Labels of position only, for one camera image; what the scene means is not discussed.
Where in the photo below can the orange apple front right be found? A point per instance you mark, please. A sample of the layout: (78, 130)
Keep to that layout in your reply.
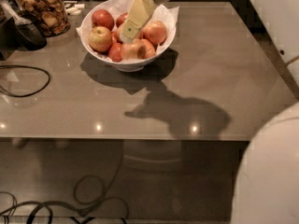
(150, 49)

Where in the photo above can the dark red apple back left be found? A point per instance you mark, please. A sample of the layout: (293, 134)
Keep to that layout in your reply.
(102, 17)

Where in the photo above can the white ceramic bowl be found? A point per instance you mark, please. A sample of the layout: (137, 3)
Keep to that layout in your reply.
(168, 16)

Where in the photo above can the black scoop with grey handle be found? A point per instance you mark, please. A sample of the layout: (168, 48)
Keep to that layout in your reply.
(27, 32)

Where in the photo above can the yellow-red apple far left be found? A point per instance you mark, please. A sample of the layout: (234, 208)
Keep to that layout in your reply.
(100, 39)

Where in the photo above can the red apple back middle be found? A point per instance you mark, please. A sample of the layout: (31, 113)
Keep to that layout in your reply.
(121, 19)

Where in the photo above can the yellow-red apple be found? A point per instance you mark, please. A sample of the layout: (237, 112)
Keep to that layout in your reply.
(118, 33)
(100, 39)

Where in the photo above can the orange-red apple right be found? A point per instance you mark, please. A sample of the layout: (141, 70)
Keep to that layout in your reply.
(155, 32)

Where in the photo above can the small white pieces on table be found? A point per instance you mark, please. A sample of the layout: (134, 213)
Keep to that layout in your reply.
(74, 9)

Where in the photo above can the red apple front left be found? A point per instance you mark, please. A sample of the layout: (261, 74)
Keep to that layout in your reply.
(115, 53)

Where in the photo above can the white paper bowl liner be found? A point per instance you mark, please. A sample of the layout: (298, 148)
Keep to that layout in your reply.
(168, 17)

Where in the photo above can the small red apple middle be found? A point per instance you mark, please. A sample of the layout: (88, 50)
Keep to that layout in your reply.
(114, 38)

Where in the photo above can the yellow-red apple centre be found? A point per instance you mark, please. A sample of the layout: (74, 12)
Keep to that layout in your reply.
(118, 33)

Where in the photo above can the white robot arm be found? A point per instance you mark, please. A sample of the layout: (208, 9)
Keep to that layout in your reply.
(267, 182)

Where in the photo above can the pale apple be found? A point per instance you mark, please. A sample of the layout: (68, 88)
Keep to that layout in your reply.
(134, 50)

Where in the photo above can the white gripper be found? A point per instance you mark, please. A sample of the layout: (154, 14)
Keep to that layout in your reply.
(136, 19)

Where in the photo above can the glass jar of dried chips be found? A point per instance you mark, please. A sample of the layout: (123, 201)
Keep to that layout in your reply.
(50, 15)

